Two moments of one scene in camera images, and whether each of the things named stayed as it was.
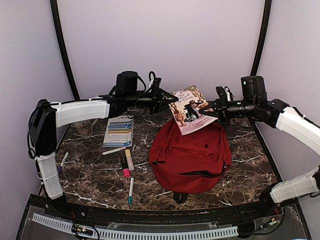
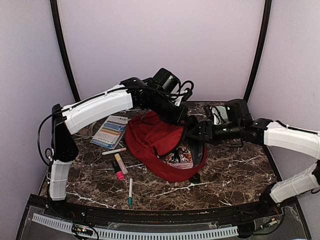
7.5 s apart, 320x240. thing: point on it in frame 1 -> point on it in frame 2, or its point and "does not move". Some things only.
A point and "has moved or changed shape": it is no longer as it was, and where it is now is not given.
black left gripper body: x=134 y=98 -> x=161 y=107
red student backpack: x=195 y=162 -> x=148 y=135
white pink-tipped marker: x=113 y=151 does not move
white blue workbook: x=119 y=132 has moved or changed shape
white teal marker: x=130 y=198 does not move
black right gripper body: x=238 y=109 -> x=216 y=137
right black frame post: x=265 y=22 does not move
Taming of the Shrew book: x=186 y=110 -> x=180 y=158
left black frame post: x=55 y=12 does not move
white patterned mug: x=85 y=128 does not move
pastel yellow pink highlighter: x=129 y=159 -> x=121 y=164
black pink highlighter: x=126 y=170 -> x=120 y=174
